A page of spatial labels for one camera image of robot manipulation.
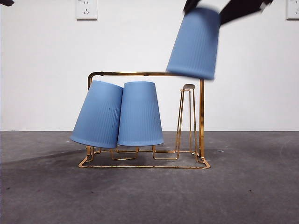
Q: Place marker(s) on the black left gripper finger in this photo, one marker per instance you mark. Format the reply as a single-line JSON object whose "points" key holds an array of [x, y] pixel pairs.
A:
{"points": [[5, 2]]}

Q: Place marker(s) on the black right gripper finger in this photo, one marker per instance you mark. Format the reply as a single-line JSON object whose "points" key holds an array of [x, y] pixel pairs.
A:
{"points": [[238, 10], [190, 4]]}

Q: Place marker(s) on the blue ribbed plastic cup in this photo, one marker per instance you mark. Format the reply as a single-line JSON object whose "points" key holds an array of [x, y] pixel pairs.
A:
{"points": [[194, 46], [140, 116], [95, 116]]}

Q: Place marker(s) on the white wall socket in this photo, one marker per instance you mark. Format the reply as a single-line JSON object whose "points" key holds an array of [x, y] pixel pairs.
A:
{"points": [[293, 9], [86, 10]]}

